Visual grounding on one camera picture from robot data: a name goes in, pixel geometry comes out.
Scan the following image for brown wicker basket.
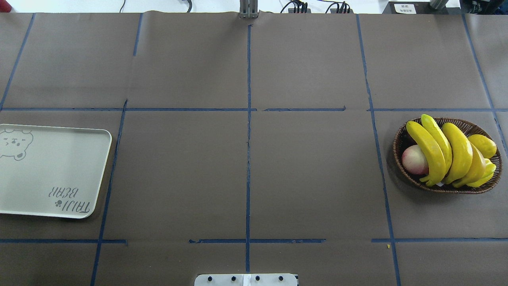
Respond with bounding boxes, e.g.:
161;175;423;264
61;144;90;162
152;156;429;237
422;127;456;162
386;117;503;194

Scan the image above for greenish yellow banana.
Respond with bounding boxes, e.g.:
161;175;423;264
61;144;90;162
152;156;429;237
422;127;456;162
421;114;452;173

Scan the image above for yellow banana with spots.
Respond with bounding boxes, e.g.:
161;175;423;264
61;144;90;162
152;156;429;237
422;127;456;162
452;143;486;188

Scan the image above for yellow starfruit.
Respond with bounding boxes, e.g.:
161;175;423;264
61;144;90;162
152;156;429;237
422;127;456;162
466;158;496;187

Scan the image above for black device with label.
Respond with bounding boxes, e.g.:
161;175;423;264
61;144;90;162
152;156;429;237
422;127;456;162
382;1;462;15

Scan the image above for white mounting plate with bolts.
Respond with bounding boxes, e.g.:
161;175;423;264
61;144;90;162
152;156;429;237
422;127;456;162
194;273;299;286

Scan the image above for pink white peach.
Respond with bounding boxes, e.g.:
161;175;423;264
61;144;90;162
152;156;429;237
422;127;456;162
401;145;429;175

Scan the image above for cream bear print tray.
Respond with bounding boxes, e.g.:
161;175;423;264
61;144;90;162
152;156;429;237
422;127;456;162
0;124;112;219

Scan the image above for aluminium frame post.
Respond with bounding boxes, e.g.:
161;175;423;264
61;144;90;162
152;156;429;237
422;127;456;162
239;0;259;19

